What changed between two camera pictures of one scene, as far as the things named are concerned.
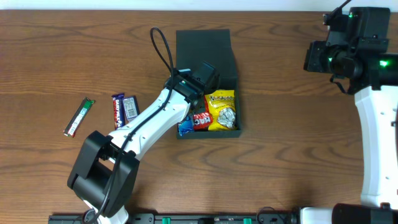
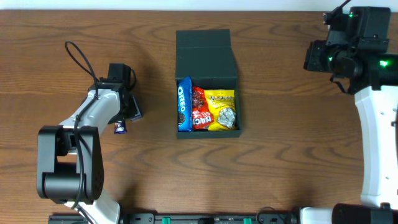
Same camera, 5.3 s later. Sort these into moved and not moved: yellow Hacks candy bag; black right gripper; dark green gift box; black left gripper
Moved: black left gripper
Not moved: yellow Hacks candy bag; dark green gift box; black right gripper
